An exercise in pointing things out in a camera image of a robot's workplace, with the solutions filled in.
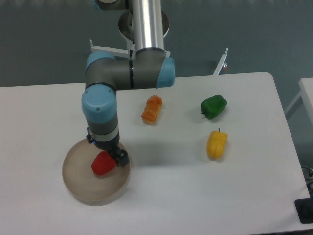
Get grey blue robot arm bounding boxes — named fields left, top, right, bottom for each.
left=81, top=0, right=175, bottom=167

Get orange braided bread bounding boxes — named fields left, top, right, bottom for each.
left=141, top=95, right=162, bottom=125

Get black device at edge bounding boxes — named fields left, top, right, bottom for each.
left=294, top=198, right=313, bottom=224

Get black cables at right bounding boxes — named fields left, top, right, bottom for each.
left=302, top=166, right=313, bottom=191

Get red bell pepper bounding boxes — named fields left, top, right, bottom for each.
left=91, top=150, right=116, bottom=176

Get beige round plate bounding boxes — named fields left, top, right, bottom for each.
left=62, top=139, right=132, bottom=206

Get white side table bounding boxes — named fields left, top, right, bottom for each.
left=284, top=77, right=313, bottom=123

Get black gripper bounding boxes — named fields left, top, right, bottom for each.
left=86, top=127, right=129, bottom=167

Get green bell pepper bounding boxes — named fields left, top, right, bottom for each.
left=201, top=95, right=227, bottom=120

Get yellow bell pepper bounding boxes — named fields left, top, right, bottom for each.
left=206, top=128, right=228, bottom=160

